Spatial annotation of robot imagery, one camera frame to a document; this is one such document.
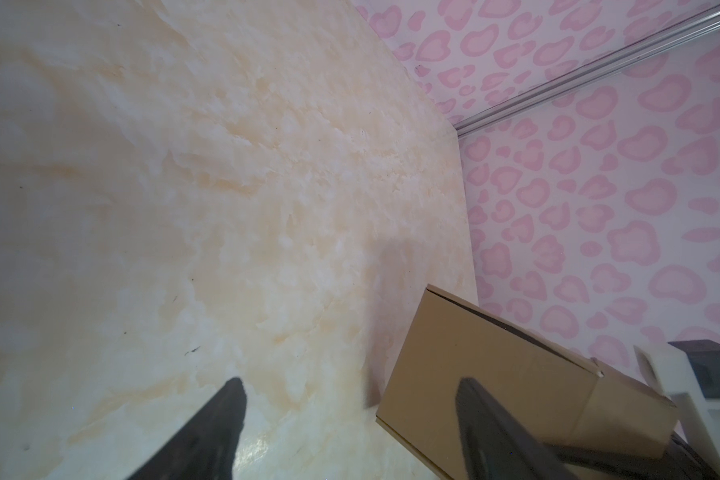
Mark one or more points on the aluminium back right corner post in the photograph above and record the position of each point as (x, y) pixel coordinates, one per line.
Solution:
(689, 30)

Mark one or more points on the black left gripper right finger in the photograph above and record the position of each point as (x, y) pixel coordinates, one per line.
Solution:
(495, 445)

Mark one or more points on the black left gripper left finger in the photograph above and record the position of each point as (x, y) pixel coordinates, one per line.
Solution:
(205, 447)

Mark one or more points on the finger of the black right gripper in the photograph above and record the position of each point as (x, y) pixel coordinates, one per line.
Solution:
(679, 461)

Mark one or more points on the brown cardboard paper box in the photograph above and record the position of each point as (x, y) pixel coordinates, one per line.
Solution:
(559, 396)

